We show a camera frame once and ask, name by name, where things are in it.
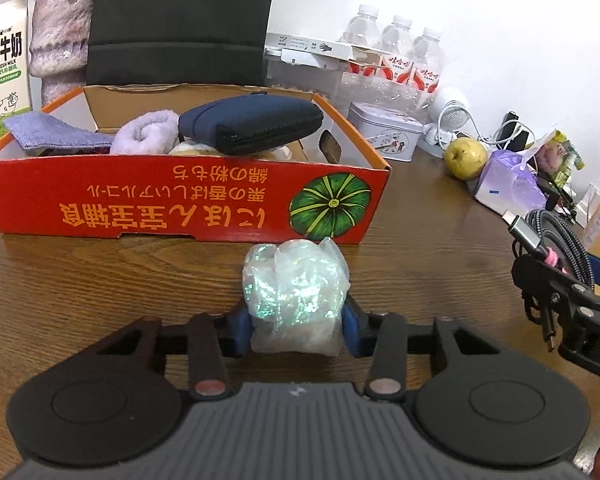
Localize white green milk carton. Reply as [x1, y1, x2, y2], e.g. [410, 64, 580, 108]
[0, 0, 34, 139]

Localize printed tin box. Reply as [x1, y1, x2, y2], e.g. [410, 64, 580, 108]
[347, 101, 426, 164]

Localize iridescent plastic wrap ball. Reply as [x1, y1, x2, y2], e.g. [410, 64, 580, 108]
[242, 237, 351, 357]

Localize white charging cables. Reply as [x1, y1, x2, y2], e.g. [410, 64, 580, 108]
[459, 122, 538, 153]

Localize clear food container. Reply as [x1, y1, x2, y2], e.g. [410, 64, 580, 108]
[262, 49, 352, 117]

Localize purple textured vase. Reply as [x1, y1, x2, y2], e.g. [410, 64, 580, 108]
[30, 0, 99, 104]

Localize flat white carton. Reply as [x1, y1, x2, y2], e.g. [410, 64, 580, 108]
[265, 32, 382, 72]

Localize black power bank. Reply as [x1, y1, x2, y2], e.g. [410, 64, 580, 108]
[494, 112, 532, 152]

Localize black paper bag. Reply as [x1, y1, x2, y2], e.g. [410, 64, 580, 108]
[86, 0, 281, 89]

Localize clear water bottle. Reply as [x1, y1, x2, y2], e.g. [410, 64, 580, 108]
[339, 4, 384, 81]
[411, 27, 443, 101]
[380, 15, 416, 91]

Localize white yellow plush toy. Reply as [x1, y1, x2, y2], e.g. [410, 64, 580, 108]
[168, 141, 294, 162]

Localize grey braided cable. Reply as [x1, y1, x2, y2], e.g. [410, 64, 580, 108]
[502, 209, 600, 357]

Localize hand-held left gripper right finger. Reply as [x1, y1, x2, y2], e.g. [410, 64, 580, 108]
[340, 297, 503, 398]

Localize purple tissue pack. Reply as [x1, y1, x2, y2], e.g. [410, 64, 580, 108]
[474, 149, 549, 219]

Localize purple knit pouch red flower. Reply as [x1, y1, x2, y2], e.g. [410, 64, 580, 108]
[2, 112, 116, 156]

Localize dark blue zip pouch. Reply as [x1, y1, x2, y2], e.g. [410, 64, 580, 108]
[178, 94, 326, 156]

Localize lavender towel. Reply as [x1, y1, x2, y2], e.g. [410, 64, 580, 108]
[111, 110, 181, 156]

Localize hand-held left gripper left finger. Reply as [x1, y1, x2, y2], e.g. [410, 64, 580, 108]
[95, 302, 254, 398]

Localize colourful snack bag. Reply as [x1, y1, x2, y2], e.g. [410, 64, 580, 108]
[531, 130, 587, 197]

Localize orange cardboard box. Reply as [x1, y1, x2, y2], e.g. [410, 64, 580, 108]
[0, 84, 392, 247]

